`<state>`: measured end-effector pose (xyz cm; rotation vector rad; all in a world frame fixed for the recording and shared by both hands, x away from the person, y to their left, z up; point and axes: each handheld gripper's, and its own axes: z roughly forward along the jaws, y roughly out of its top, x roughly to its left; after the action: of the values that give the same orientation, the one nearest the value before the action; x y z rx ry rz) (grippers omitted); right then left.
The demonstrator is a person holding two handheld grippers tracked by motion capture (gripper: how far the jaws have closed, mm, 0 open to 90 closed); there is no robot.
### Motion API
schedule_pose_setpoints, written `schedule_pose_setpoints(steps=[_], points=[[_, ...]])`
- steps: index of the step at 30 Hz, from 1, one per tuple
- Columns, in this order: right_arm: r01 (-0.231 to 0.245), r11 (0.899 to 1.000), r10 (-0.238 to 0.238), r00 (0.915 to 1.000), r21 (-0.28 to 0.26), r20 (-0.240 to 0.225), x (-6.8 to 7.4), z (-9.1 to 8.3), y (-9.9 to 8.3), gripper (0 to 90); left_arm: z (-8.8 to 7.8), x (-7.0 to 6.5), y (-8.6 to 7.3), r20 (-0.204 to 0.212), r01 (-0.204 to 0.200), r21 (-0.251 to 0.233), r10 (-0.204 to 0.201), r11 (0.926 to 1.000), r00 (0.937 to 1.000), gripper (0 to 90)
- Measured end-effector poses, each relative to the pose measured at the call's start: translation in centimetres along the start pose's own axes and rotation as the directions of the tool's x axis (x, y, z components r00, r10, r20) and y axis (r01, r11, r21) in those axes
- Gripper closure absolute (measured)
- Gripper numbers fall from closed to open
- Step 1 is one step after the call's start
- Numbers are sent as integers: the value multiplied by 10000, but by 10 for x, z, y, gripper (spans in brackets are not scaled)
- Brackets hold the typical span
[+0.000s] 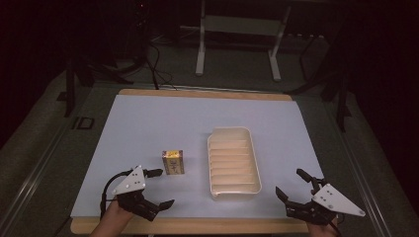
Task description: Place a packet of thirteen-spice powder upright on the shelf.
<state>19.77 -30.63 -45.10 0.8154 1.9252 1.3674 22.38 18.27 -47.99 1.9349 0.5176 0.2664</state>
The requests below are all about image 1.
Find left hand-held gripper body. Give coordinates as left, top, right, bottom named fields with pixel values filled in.
left=112, top=165, right=161, bottom=222

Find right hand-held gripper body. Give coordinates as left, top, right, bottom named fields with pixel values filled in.
left=285, top=183, right=367, bottom=227

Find person's right hand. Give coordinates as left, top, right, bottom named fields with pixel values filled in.
left=305, top=216, right=342, bottom=237

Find person's left hand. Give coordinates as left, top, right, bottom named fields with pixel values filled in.
left=100, top=198, right=134, bottom=231

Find small yellow patterned box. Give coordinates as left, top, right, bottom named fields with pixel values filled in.
left=161, top=149, right=185, bottom=176

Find light blue table mat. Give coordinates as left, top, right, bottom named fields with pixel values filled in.
left=70, top=94, right=324, bottom=220

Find white ridged plastic tray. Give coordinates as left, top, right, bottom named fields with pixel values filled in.
left=206, top=125, right=263, bottom=202

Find black stand with struts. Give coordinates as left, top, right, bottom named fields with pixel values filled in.
left=54, top=53, right=134, bottom=119
left=286, top=33, right=353, bottom=133

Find white metal stand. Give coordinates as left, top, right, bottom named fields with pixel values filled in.
left=195, top=0, right=293, bottom=83

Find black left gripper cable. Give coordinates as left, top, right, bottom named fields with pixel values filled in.
left=99, top=169, right=136, bottom=221

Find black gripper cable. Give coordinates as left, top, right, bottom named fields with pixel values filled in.
left=99, top=169, right=136, bottom=221
left=329, top=214, right=346, bottom=237

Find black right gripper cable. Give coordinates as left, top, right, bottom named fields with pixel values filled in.
left=329, top=214, right=346, bottom=237

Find black floor cables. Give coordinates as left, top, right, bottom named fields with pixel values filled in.
left=143, top=40, right=180, bottom=91

